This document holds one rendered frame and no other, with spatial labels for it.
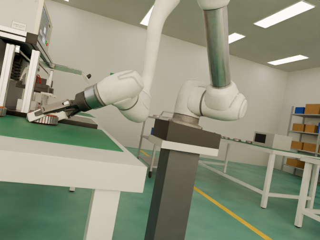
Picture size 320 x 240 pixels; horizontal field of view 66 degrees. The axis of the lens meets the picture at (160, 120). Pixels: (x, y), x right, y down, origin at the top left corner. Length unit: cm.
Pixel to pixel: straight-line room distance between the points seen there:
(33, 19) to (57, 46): 552
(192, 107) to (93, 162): 97
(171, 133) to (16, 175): 91
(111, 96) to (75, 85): 589
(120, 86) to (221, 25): 52
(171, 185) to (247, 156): 739
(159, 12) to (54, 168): 78
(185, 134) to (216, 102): 23
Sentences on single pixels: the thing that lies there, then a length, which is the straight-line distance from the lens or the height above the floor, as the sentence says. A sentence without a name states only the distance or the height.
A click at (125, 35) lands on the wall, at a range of 712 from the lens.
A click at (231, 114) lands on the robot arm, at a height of 94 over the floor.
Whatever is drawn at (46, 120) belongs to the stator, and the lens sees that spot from 101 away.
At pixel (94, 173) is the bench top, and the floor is 73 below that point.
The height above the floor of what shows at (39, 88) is 90.
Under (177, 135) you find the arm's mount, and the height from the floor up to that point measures 78.
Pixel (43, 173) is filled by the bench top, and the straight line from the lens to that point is 46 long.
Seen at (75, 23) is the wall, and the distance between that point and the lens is 708.
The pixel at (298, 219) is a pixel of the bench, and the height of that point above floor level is 9.
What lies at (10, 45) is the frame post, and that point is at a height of 104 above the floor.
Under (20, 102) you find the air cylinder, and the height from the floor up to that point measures 81.
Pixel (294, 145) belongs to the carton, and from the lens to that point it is 811.
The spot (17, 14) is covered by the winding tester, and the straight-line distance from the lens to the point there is 144.
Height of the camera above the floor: 84
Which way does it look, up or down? level
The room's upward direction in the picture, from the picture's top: 10 degrees clockwise
